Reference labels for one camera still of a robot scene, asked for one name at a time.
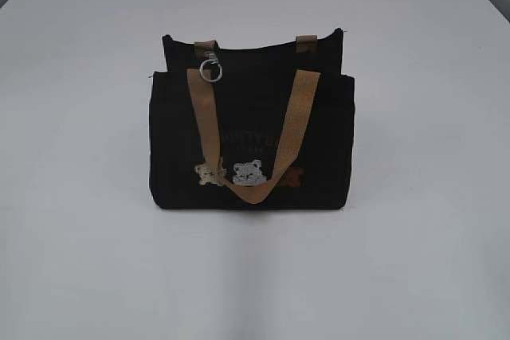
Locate black canvas tote bag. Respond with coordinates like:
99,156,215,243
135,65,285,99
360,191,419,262
149,29,355,210

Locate silver zipper pull ring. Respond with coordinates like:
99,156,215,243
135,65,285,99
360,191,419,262
198,51,218,84

